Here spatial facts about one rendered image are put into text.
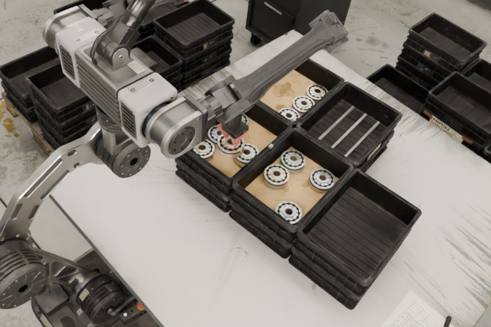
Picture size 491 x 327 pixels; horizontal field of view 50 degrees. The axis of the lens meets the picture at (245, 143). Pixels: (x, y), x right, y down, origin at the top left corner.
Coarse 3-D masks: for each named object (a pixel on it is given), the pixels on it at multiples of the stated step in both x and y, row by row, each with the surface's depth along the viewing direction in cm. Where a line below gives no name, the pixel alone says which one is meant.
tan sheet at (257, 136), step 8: (248, 128) 228; (256, 128) 228; (264, 128) 229; (248, 136) 225; (256, 136) 225; (264, 136) 226; (272, 136) 226; (256, 144) 222; (264, 144) 223; (216, 152) 217; (216, 160) 215; (224, 160) 215; (232, 160) 216; (224, 168) 212; (232, 168) 213; (240, 168) 213
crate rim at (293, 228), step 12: (288, 132) 215; (300, 132) 216; (276, 144) 210; (264, 156) 205; (336, 156) 209; (252, 168) 201; (240, 192) 195; (264, 204) 191; (276, 216) 188; (288, 228) 187
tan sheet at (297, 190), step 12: (312, 168) 217; (300, 180) 212; (336, 180) 214; (252, 192) 206; (264, 192) 207; (276, 192) 207; (288, 192) 208; (300, 192) 208; (312, 192) 209; (276, 204) 203; (300, 204) 205; (312, 204) 205
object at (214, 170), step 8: (256, 104) 224; (272, 112) 221; (280, 120) 219; (288, 128) 216; (280, 136) 213; (192, 152) 203; (264, 152) 207; (200, 160) 201; (208, 168) 201; (216, 168) 199; (224, 176) 197; (232, 176) 198
